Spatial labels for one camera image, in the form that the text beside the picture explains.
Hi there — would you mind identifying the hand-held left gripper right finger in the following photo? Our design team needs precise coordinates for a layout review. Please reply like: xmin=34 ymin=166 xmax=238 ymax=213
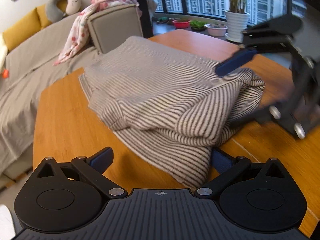
xmin=196 ymin=148 xmax=288 ymax=200

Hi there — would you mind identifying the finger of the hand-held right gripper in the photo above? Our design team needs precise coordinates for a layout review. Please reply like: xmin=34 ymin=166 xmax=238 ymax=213
xmin=215 ymin=14 xmax=303 ymax=76
xmin=231 ymin=97 xmax=307 ymax=140

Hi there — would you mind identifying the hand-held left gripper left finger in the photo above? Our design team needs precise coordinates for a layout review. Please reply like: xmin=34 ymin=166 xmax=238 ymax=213
xmin=32 ymin=146 xmax=128 ymax=200

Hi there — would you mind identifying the striped knit sweater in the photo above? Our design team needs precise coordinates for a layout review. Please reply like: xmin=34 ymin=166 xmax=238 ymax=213
xmin=79 ymin=35 xmax=266 ymax=189

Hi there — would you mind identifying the bamboo plant in white pot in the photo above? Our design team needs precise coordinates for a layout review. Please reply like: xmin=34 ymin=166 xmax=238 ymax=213
xmin=222 ymin=0 xmax=283 ymax=40

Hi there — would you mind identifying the white plant bowl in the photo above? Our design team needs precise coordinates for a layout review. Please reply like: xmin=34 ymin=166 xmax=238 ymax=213
xmin=205 ymin=23 xmax=228 ymax=37

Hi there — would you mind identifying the small green potted plant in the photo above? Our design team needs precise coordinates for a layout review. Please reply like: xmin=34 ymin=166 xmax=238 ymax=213
xmin=190 ymin=20 xmax=207 ymax=32

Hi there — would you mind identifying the red plastic basin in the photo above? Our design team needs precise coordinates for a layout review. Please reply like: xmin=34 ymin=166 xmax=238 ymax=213
xmin=172 ymin=19 xmax=191 ymax=29

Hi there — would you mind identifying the black framed window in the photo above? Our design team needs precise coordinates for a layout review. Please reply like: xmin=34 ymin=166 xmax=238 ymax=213
xmin=147 ymin=0 xmax=308 ymax=22

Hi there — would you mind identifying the grey sofa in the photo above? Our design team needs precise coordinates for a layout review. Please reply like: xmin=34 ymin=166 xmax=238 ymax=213
xmin=0 ymin=4 xmax=144 ymax=188

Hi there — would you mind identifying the white goose plush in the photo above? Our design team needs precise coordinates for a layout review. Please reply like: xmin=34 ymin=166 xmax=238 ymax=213
xmin=0 ymin=34 xmax=10 ymax=78

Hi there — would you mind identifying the pink floral blanket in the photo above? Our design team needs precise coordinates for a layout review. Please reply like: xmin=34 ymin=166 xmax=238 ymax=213
xmin=53 ymin=0 xmax=140 ymax=67

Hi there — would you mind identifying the grey bear neck pillow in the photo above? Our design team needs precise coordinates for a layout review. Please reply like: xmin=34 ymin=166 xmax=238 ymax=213
xmin=45 ymin=0 xmax=83 ymax=23

